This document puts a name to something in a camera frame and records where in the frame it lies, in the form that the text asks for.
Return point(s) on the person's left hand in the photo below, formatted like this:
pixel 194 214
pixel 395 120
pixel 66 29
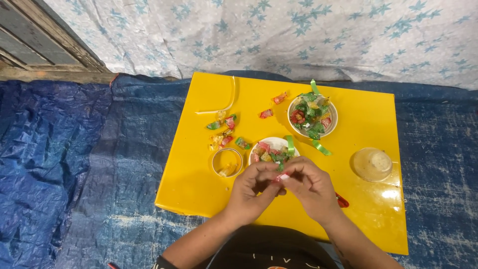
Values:
pixel 242 198

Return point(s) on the person's right hand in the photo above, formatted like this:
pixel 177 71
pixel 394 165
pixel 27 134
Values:
pixel 313 190

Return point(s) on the red white candy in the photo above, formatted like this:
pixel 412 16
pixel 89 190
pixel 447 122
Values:
pixel 282 177

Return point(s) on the red plastic tool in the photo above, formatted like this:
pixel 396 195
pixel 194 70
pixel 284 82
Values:
pixel 342 201

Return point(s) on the yellow wrapped candy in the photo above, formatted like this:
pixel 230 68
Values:
pixel 226 170

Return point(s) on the green ribbon strip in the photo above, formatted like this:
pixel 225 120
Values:
pixel 315 87
pixel 321 148
pixel 290 145

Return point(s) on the pile of candies in bowl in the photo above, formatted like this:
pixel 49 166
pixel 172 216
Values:
pixel 269 154

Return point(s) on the person's black shirt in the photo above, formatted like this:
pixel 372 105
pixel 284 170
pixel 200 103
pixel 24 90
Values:
pixel 272 248

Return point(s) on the white bowl of candies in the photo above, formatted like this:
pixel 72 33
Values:
pixel 274 142

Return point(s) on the clear plastic cup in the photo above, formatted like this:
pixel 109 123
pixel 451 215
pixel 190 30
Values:
pixel 372 164

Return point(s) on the cluster of assorted loose sweets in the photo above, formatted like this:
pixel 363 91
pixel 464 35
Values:
pixel 228 129

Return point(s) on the white bowl of empty wrappers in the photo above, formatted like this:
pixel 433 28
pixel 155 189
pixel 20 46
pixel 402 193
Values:
pixel 333 117

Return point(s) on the heap of crumpled candy wrappers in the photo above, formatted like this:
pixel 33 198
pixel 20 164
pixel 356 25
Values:
pixel 310 114

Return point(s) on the yellow low table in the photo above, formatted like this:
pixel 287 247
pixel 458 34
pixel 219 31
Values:
pixel 358 112

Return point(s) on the black wristband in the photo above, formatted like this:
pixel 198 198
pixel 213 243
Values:
pixel 164 262

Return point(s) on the white plastic strip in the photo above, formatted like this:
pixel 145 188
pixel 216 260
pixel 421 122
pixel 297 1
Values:
pixel 231 95

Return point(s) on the small red object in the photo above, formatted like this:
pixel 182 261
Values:
pixel 113 266

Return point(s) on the white blue floral cloth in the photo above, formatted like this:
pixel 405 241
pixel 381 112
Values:
pixel 298 33

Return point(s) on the blue tarpaulin sheet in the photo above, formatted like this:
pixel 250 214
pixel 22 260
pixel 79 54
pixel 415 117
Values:
pixel 74 168

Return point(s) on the grey wooden door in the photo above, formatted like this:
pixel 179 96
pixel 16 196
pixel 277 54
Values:
pixel 33 41

